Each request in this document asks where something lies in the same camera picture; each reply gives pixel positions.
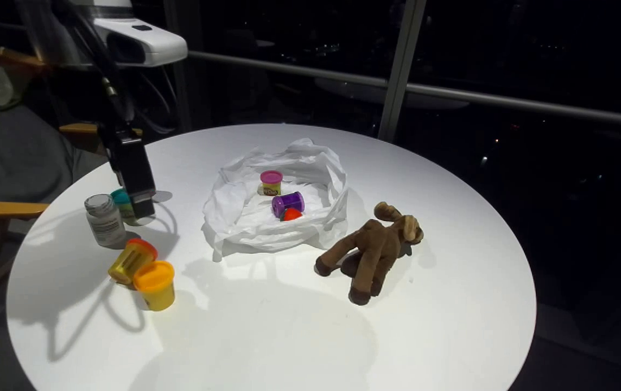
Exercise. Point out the metal window post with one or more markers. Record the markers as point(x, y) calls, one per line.
point(399, 66)

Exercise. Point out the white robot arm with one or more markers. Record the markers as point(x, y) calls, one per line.
point(144, 43)

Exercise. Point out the yellow container light orange lid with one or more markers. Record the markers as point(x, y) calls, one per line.
point(155, 283)

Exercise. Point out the yellow-green container magenta lid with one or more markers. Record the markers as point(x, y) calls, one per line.
point(271, 181)

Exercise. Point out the white plastic bag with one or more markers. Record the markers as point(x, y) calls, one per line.
point(252, 224)

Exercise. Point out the brown toy deer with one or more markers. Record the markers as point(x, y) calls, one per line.
point(372, 251)

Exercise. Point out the yellow container red-orange lid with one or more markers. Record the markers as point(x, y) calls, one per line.
point(130, 261)

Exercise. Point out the purple plastic container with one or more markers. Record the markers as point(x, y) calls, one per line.
point(286, 203)

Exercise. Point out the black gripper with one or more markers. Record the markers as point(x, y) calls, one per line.
point(135, 165)

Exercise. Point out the wooden armchair grey cushion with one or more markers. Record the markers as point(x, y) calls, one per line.
point(7, 208)

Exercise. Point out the horizontal window rail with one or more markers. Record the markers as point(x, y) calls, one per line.
point(512, 105)

